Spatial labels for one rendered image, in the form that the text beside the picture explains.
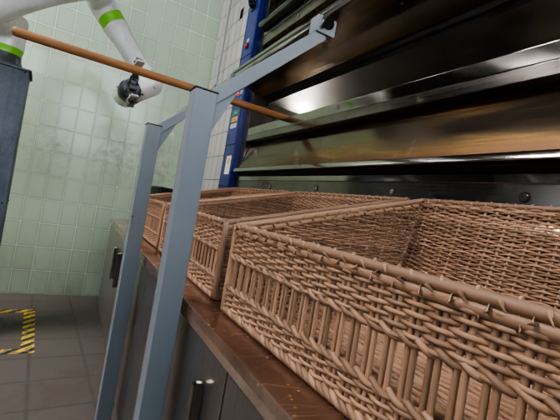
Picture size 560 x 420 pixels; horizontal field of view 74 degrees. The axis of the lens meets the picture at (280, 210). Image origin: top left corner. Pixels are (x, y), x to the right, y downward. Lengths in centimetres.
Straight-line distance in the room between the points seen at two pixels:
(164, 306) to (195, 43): 251
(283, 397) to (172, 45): 272
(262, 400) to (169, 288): 31
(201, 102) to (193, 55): 231
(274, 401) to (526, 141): 68
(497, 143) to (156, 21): 250
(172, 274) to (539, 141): 72
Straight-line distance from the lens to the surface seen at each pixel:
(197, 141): 66
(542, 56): 94
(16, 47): 214
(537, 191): 85
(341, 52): 146
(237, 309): 61
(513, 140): 89
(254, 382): 45
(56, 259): 278
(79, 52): 153
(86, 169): 273
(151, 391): 73
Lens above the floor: 76
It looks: level
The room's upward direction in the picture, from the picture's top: 10 degrees clockwise
